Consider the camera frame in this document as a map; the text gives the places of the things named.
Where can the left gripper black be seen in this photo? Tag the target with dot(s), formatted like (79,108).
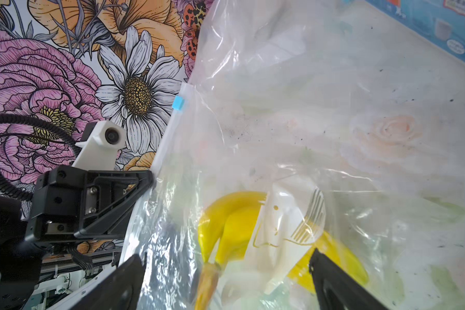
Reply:
(72,205)

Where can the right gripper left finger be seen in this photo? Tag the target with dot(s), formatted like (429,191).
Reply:
(120,290)

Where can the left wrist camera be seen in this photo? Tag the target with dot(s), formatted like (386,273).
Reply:
(100,144)

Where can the banana with white wrap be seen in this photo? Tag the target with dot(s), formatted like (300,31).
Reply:
(274,234)

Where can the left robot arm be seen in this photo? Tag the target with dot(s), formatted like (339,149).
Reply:
(21,262)

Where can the clear bag with banana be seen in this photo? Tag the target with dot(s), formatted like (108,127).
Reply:
(335,91)

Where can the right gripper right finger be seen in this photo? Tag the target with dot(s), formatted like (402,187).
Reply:
(336,290)

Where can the blue lid storage box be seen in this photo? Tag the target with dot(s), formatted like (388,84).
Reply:
(442,22)

